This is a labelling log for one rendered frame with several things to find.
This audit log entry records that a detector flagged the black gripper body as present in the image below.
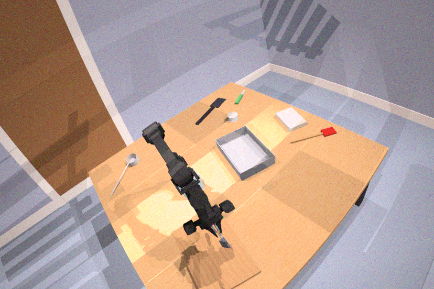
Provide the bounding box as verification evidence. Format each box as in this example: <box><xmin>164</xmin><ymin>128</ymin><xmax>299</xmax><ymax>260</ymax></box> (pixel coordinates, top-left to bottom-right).
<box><xmin>183</xmin><ymin>199</ymin><xmax>235</xmax><ymax>235</ymax></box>

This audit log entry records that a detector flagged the white rectangular block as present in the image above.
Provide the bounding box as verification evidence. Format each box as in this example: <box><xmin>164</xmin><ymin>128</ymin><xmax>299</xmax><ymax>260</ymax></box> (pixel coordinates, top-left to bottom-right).
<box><xmin>275</xmin><ymin>107</ymin><xmax>307</xmax><ymax>132</ymax></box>

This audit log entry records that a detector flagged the grey short cylinder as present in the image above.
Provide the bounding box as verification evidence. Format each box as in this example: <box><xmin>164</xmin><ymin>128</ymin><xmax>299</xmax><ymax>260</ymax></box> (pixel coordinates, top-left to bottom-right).
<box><xmin>227</xmin><ymin>112</ymin><xmax>238</xmax><ymax>123</ymax></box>

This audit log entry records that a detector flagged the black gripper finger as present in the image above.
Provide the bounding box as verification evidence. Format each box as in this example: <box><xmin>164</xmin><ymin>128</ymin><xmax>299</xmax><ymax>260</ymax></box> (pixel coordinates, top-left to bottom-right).
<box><xmin>201</xmin><ymin>226</ymin><xmax>218</xmax><ymax>238</ymax></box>
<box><xmin>215</xmin><ymin>216</ymin><xmax>223</xmax><ymax>233</ymax></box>

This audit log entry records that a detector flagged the grey long-handled saucepan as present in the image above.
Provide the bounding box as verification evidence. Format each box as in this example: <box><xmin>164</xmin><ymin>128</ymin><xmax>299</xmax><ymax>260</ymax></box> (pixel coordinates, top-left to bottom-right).
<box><xmin>110</xmin><ymin>153</ymin><xmax>139</xmax><ymax>196</ymax></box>

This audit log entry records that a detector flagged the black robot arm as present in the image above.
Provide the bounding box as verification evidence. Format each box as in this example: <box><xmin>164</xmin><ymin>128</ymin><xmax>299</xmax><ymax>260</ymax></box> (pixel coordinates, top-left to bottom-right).
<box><xmin>142</xmin><ymin>121</ymin><xmax>222</xmax><ymax>228</ymax></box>

